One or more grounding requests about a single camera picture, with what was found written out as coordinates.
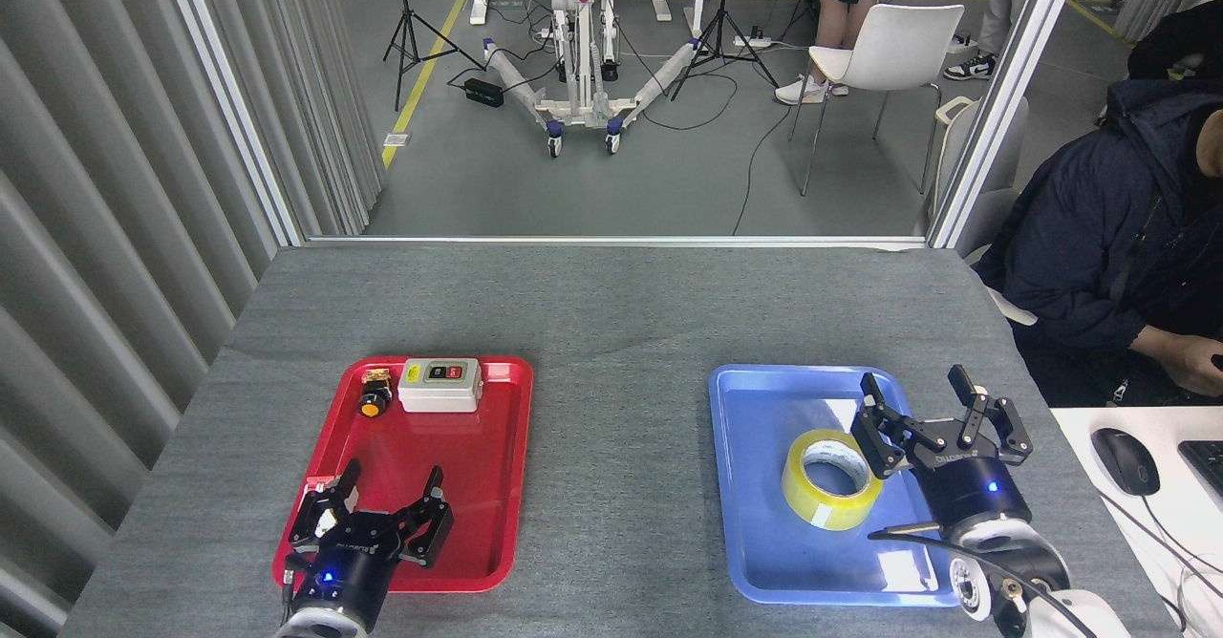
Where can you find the blue plastic tray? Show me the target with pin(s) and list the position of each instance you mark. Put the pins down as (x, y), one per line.
(755, 485)

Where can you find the white stand on wheels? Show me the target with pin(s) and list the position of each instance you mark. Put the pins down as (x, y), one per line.
(579, 65)

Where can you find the yellow push button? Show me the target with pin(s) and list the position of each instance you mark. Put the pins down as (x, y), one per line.
(371, 406)

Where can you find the silver frame rail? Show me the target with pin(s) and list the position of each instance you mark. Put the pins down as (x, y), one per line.
(621, 241)

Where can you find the grey white armchair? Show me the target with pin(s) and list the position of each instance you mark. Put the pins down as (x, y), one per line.
(989, 218)

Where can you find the black keyboard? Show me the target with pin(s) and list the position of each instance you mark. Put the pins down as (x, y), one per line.
(1209, 466)

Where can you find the black power adapter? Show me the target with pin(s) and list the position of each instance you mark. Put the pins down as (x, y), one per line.
(483, 93)

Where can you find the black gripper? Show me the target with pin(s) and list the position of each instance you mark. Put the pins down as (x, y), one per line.
(349, 571)
(975, 490)

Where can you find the white floor plate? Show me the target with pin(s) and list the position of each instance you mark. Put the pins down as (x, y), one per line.
(397, 139)

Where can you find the white power strip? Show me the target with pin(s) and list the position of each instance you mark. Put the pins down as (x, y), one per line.
(753, 41)

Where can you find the black computer mouse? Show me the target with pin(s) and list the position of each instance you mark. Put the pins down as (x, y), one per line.
(1126, 461)

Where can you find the white desk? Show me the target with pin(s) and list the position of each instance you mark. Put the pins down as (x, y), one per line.
(1194, 533)

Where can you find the white plastic chair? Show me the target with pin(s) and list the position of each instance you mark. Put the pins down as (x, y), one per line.
(908, 41)

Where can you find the red plastic tray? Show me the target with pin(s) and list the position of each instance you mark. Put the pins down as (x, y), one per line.
(459, 447)

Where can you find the person's hand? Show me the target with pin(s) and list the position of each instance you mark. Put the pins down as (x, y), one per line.
(1194, 361)

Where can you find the yellow tape roll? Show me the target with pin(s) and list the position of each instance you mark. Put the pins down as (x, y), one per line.
(831, 514)

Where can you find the silver frame post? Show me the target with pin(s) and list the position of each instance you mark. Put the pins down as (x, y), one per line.
(1003, 94)

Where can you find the white push-button switch box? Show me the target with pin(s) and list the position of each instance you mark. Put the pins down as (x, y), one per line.
(439, 394)

